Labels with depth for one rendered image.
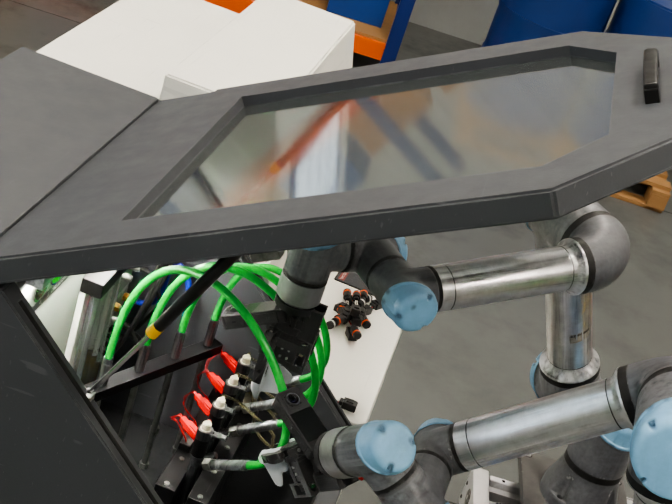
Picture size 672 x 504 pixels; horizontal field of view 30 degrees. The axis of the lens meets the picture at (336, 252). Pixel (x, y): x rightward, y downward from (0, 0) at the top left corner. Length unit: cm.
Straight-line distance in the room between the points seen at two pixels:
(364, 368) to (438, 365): 204
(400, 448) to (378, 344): 110
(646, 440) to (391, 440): 35
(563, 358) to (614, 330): 315
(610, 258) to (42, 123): 97
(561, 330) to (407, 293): 53
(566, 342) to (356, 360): 57
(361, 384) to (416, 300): 81
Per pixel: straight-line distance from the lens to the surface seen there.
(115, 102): 231
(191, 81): 235
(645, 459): 165
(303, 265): 196
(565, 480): 245
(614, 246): 211
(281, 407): 191
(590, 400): 181
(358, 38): 721
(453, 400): 460
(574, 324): 234
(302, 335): 204
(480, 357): 492
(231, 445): 239
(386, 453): 174
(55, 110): 222
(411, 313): 190
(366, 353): 278
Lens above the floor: 243
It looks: 27 degrees down
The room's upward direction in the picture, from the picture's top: 19 degrees clockwise
